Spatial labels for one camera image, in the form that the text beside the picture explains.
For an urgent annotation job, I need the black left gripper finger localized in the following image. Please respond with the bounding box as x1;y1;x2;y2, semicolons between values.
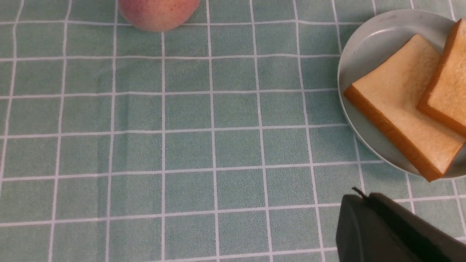
336;187;466;262

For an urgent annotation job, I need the toast slice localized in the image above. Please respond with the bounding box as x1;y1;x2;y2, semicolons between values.
343;34;465;181
417;19;466;136

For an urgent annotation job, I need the green checkered tablecloth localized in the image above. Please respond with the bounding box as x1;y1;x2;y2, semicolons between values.
0;0;465;262

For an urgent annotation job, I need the light green round plate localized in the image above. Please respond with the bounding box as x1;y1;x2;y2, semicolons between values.
337;9;465;179

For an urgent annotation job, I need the pink peach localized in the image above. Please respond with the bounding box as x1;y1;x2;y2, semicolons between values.
118;0;200;32

